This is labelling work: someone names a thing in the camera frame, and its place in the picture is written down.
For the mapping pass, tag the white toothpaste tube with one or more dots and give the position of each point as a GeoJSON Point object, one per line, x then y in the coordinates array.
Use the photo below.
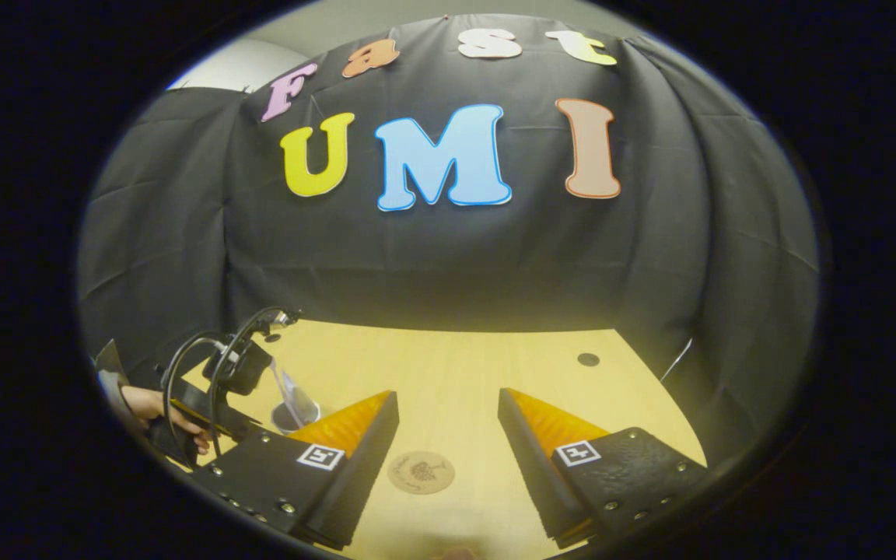
{"type": "Point", "coordinates": [296, 398]}

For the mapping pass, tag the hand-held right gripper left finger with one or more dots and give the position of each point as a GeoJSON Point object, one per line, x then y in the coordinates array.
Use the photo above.
{"type": "Point", "coordinates": [366, 474]}

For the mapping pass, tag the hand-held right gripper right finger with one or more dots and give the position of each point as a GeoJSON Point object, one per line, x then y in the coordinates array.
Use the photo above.
{"type": "Point", "coordinates": [537, 474]}

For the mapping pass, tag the black backdrop cloth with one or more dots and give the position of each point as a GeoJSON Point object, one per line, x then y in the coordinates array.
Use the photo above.
{"type": "Point", "coordinates": [456, 264]}

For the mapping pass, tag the round cork coaster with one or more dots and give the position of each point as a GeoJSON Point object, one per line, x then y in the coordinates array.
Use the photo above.
{"type": "Point", "coordinates": [421, 473]}

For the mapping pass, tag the light wooden desktop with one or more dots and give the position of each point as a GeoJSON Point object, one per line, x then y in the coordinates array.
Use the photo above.
{"type": "Point", "coordinates": [448, 373]}

